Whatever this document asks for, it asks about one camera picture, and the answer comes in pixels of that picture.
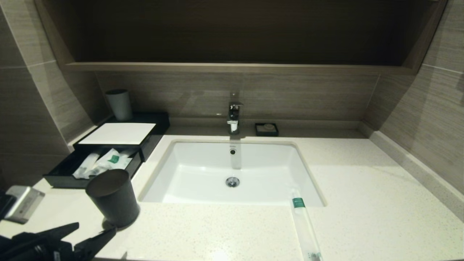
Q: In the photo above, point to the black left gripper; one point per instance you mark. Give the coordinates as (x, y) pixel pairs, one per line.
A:
(29, 252)

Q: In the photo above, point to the dark tumbler cup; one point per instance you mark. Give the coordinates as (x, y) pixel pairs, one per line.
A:
(114, 203)

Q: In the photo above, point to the black glossy drawer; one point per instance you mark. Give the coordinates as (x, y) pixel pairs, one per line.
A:
(65, 181)

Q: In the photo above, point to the long dental kit packet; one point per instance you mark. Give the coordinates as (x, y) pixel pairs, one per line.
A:
(85, 167)

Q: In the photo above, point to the long plain frosted packet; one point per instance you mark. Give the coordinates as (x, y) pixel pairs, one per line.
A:
(128, 154)

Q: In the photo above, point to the black box white ribbed top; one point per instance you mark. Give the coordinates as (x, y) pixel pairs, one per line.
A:
(119, 133)

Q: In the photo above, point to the grey cup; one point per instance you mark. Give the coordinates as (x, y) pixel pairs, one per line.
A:
(120, 106)

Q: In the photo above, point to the white sink basin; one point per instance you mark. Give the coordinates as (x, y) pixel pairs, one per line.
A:
(203, 170)

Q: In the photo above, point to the chrome sink drain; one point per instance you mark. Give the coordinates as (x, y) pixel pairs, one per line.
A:
(232, 181)

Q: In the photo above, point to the chrome faucet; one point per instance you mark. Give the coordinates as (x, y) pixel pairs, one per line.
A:
(234, 114)

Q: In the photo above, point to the black soap dish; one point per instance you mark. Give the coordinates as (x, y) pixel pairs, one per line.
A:
(258, 130)

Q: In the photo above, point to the round beige soap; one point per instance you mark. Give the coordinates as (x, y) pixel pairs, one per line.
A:
(268, 127)

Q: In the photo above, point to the long green label packet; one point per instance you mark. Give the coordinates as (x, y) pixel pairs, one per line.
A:
(306, 232)

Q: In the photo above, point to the wooden wall shelf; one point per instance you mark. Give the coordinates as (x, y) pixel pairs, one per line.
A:
(232, 67)

